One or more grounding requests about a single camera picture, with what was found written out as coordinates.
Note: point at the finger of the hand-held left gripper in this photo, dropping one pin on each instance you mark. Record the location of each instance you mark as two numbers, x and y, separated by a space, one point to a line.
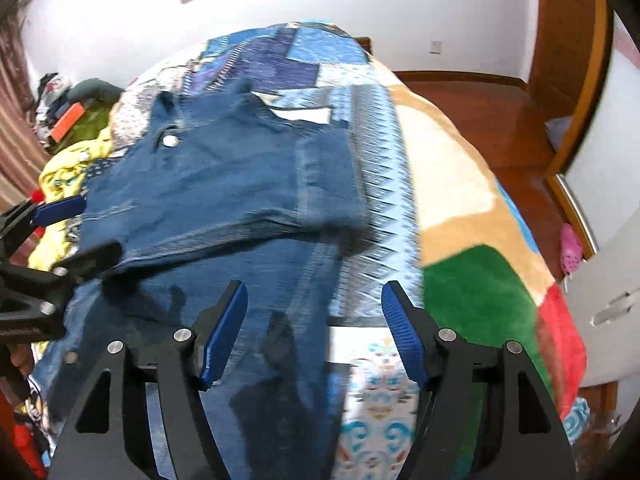
62 210
92 259

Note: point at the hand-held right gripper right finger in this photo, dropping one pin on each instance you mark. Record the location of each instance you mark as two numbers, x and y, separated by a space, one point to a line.
401 334

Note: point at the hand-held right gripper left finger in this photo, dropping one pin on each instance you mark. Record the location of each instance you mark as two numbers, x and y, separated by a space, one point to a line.
224 332

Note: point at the blue denim jeans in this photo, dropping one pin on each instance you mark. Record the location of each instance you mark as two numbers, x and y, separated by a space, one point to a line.
225 185

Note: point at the pile of mixed clothes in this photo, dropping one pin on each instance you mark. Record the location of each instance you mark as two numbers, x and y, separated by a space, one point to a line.
85 105

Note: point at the yellow printed cloth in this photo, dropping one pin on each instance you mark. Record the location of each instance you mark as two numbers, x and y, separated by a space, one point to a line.
60 172

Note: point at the white teal printed sheet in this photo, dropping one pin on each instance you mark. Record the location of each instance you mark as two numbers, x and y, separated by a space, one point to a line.
377 410

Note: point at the orange box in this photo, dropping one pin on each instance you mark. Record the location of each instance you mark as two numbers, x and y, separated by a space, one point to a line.
67 122

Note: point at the brown curtain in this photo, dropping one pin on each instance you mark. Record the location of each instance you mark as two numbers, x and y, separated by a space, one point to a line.
14 110

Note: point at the red cloth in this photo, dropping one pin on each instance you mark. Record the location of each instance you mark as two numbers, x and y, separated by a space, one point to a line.
22 442

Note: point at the colourful fleece blanket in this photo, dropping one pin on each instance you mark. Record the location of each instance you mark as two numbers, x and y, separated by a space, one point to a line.
450 170

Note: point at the pink slipper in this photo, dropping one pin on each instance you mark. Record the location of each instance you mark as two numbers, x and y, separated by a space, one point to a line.
570 252

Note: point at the white cabinet door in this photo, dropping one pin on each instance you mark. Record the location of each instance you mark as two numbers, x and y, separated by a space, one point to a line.
600 330

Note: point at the blue patchwork printed blanket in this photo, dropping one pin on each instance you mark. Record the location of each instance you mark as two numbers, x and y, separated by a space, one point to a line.
340 75

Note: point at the wooden door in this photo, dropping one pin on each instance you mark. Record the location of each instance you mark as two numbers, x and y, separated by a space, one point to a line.
565 35

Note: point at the white wall socket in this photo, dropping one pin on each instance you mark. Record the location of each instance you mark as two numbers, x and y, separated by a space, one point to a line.
436 47

